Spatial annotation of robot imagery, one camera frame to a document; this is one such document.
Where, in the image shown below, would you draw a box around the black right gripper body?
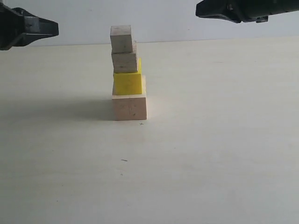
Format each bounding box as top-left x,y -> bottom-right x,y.
228,0 -> 299,23

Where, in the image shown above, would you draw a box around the small pale wooden cube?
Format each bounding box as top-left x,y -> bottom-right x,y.
110,25 -> 133,54

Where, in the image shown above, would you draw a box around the medium wooden cube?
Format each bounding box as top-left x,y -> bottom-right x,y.
111,41 -> 139,73

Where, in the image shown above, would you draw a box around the yellow cube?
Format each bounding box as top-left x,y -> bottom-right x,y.
113,58 -> 143,96

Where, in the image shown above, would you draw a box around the large pale wooden cube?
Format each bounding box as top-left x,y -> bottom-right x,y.
112,75 -> 147,121

